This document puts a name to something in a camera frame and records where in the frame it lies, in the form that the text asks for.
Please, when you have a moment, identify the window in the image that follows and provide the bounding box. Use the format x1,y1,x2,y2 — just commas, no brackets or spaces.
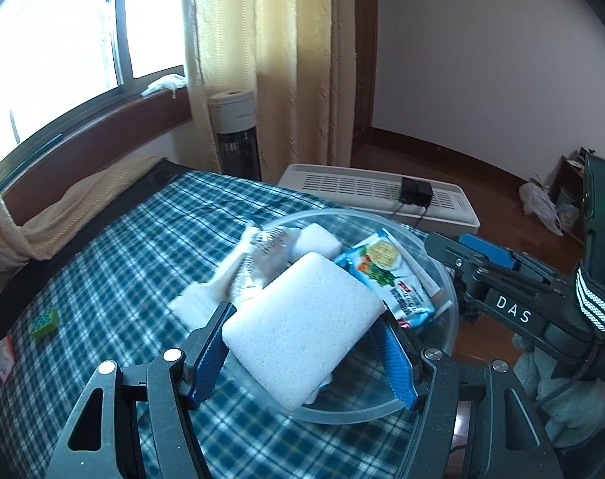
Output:
0,0,190,171

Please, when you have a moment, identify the white tower fan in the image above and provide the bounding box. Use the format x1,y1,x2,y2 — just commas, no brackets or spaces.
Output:
207,89,261,181

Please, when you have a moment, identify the red white small packet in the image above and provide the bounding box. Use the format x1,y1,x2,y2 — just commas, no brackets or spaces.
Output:
0,336,17,385

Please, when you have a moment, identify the brown wooden window sill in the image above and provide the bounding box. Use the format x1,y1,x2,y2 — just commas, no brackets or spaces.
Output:
0,87,194,226

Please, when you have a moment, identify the green sponge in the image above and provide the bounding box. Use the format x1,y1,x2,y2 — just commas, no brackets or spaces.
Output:
30,307,62,340

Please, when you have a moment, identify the brown wooden door frame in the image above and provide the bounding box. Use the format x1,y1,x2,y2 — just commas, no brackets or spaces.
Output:
351,0,379,131

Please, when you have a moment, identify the black adapter cable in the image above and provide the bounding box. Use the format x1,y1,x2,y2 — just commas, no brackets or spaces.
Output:
391,203,429,231

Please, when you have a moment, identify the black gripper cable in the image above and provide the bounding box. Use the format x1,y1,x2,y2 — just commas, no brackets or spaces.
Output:
534,334,605,405

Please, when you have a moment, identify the blue snack packet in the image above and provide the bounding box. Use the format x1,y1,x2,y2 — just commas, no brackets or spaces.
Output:
332,228,436,331

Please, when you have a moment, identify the wide cream curtain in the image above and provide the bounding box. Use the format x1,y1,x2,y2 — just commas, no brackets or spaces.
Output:
0,164,35,281

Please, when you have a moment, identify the cream folded blanket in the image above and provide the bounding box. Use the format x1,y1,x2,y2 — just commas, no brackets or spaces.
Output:
20,156,167,261

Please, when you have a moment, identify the blue plaid blanket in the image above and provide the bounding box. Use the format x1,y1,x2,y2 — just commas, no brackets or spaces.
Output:
0,170,433,479

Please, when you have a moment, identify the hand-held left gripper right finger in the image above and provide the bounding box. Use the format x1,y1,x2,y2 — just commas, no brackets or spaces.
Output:
376,301,565,479

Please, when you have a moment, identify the narrow cream curtain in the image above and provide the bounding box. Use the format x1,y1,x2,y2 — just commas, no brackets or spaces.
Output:
182,0,359,186

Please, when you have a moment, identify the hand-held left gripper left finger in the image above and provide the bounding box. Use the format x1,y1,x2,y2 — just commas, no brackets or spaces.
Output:
45,301,237,479

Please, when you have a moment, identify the white printed plastic packet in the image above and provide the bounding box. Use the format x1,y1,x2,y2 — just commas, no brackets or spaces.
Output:
170,224,296,331

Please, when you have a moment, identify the clear plastic bowl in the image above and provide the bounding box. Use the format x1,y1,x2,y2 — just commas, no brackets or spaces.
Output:
231,208,461,426

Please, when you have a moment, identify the white air purifier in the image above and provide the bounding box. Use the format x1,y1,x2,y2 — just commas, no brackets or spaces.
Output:
277,163,482,236

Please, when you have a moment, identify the black power adapter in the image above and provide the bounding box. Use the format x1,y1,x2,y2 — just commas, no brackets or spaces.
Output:
399,176,433,207

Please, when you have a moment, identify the white crumpled cloth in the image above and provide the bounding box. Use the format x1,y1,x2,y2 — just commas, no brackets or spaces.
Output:
141,73,189,99

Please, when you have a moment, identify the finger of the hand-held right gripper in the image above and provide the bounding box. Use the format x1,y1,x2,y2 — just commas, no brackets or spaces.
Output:
457,234,579,293
425,232,577,310

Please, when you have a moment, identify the clear plastic bag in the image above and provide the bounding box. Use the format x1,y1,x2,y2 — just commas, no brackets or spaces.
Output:
519,178,565,237

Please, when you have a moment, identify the large white sponge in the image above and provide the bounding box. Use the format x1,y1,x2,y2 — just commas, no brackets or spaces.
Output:
221,250,388,411

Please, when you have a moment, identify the black white striped strap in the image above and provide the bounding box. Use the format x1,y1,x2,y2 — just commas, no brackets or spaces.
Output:
573,265,605,334

